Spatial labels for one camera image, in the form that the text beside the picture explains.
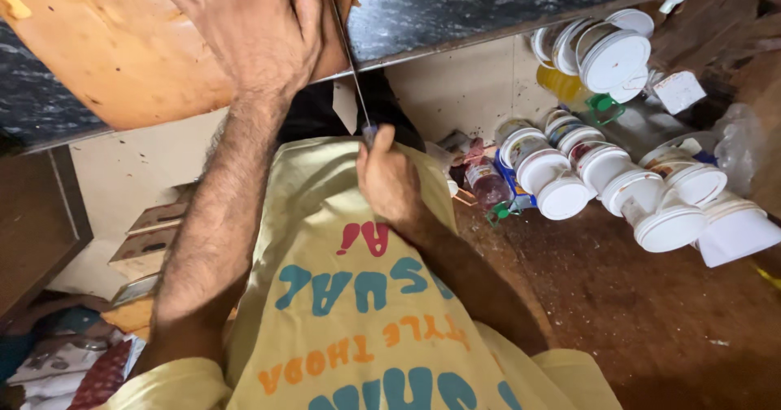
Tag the person's left hand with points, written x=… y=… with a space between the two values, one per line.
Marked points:
x=262 y=38

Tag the person's right hand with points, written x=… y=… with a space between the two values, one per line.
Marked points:
x=390 y=184

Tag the person's right fingers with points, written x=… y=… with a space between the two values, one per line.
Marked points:
x=375 y=154

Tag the thin metal saw blade tool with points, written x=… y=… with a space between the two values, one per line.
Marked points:
x=349 y=62

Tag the orange-brown board sheet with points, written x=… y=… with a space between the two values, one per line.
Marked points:
x=116 y=50

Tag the person's black trousers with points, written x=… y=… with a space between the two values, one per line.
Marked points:
x=317 y=108

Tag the clear bottle with reddish liquid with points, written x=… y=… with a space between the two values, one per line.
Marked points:
x=486 y=181

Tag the blue packet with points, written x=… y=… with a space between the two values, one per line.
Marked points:
x=515 y=193

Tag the person's yellow printed shirt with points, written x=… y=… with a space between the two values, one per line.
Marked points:
x=341 y=312

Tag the yellow liquid bottle green cap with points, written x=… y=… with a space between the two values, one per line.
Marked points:
x=561 y=86

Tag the stack of cardboard boxes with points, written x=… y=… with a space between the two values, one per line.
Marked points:
x=149 y=239

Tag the heap of white lidded tubs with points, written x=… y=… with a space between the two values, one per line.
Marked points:
x=616 y=184
x=610 y=53

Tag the white square box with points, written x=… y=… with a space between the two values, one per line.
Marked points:
x=679 y=91

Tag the white paper scrap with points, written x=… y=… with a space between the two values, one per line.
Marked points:
x=674 y=1

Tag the brown wooden cabinet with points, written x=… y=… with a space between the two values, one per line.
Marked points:
x=36 y=227

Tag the clear plastic bag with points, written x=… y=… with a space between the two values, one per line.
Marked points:
x=738 y=147

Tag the heap of clothes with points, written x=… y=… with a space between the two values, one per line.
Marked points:
x=61 y=361

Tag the yellow scrap piece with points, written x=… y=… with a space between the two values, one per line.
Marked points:
x=12 y=4

